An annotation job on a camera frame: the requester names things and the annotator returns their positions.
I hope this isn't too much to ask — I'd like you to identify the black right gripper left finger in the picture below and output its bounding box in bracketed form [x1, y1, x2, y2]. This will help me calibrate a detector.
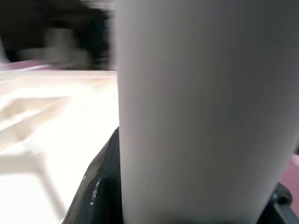
[61, 127, 124, 224]

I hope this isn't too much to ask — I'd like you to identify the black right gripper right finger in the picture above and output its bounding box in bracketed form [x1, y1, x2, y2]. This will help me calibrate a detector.
[256, 182, 299, 224]

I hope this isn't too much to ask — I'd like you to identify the white plastic table top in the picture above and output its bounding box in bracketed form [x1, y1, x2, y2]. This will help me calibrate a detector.
[0, 69, 120, 224]

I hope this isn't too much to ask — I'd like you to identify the white plastic table leg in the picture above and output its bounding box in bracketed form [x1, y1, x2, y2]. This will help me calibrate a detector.
[114, 0, 299, 224]

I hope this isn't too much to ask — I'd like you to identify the pink table cloth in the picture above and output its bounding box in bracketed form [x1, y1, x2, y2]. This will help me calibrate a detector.
[0, 59, 299, 189]

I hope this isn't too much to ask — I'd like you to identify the clothes rack with dark clothes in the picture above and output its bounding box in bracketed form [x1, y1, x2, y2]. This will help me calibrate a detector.
[0, 0, 115, 70]

